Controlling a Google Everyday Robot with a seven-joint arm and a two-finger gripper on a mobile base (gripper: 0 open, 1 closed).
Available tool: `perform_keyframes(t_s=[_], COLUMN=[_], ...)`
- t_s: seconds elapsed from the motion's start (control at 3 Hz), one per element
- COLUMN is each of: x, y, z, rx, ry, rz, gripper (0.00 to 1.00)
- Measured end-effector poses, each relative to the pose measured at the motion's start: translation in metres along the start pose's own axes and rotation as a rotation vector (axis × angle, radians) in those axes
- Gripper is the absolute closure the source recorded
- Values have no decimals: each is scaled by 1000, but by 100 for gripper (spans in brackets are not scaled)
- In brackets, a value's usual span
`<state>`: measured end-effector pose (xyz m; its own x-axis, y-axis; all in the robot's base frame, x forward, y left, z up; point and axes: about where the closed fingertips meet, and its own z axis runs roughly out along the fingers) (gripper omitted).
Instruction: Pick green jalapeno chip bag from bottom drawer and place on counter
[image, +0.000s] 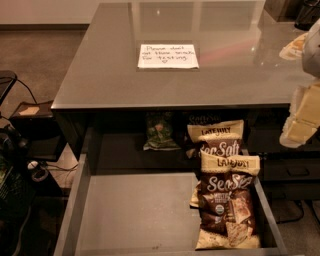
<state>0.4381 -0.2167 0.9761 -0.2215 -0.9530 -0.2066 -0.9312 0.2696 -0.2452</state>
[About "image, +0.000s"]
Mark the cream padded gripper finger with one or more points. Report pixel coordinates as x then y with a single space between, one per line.
305 104
295 134

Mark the green jalapeno chip bag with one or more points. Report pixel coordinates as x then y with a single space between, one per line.
159 132

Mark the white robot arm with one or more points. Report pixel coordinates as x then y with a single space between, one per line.
306 48

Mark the middle sea salt chip bag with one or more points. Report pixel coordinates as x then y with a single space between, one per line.
222 139

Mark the sea salt chip bag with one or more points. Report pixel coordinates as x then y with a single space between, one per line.
224 200
222 139

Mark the dark cup on counter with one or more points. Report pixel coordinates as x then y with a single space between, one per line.
308 14

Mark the rear dark chip bag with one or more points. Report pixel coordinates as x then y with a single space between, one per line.
203 118

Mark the grey counter cabinet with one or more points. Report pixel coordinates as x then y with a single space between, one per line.
237 45

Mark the front sea salt chip bag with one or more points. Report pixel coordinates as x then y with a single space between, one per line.
224 200

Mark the open grey bottom drawer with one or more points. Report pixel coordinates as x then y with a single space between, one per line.
143 213

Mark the white handwritten paper note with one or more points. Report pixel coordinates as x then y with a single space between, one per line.
167 56

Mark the dark side stand with note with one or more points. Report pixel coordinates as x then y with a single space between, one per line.
36 123

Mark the dark equipment pile at left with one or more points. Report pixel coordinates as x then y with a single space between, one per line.
17 190

